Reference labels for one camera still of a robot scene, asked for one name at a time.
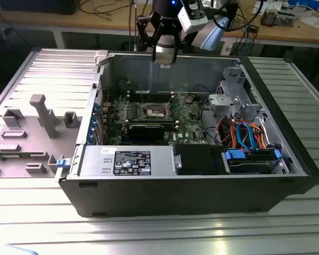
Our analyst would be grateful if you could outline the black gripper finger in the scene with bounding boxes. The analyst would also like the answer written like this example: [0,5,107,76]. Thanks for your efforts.
[172,25,182,64]
[136,15,162,63]

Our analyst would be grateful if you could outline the silver CPU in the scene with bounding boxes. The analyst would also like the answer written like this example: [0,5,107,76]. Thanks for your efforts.
[155,54,174,67]

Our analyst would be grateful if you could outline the black RAM slot white clips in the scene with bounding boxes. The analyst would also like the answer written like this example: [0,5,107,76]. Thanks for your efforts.
[127,96,175,100]
[127,90,175,95]

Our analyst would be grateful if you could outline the CPU socket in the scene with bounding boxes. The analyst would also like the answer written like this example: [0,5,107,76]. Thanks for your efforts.
[139,101,174,121]

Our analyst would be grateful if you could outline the white case latch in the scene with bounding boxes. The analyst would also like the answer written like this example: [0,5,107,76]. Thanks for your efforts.
[94,49,110,67]

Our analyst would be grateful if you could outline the black desktop device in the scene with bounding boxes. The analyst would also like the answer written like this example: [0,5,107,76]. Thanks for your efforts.
[223,0,240,32]

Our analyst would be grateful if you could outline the grey metal drive cage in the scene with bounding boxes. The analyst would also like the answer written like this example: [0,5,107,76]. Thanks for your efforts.
[208,66,265,120]

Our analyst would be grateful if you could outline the green motherboard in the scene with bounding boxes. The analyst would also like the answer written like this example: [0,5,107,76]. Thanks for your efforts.
[100,91,220,146]

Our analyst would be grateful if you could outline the wooden workbench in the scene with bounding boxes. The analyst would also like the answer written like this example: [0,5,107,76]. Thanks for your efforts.
[0,0,319,50]

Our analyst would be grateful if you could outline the brown coil device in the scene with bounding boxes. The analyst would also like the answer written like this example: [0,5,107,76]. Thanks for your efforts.
[260,7,277,27]

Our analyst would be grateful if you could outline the black graphics card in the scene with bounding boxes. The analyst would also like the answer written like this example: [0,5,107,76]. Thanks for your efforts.
[127,123,166,141]

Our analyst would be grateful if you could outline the grey device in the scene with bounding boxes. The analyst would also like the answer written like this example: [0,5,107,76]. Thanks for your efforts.
[276,9,296,27]

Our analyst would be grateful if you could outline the black box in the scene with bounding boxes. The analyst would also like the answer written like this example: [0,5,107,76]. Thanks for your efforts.
[0,0,77,15]

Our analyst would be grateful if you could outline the grey power supply unit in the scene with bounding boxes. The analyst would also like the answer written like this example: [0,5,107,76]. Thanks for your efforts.
[78,145,178,177]

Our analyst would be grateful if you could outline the white papers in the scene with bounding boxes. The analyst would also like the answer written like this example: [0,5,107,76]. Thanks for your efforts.
[299,15,319,29]

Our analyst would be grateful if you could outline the hard disk in blue carrier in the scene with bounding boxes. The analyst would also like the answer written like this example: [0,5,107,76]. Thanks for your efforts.
[222,148,282,175]

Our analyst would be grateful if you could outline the black PC case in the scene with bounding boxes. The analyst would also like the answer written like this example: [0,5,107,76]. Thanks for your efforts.
[54,49,319,218]

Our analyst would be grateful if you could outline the grey parts rack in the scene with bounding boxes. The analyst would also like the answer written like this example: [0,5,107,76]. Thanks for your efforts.
[0,94,83,179]

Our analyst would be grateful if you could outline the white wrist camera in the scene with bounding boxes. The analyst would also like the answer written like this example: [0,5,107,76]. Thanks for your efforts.
[177,0,208,34]

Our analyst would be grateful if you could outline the orange wire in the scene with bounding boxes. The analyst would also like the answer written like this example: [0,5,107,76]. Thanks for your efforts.
[228,124,239,147]
[251,122,270,151]

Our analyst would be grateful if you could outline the blue wire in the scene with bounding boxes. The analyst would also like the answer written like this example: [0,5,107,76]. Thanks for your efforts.
[236,121,259,152]

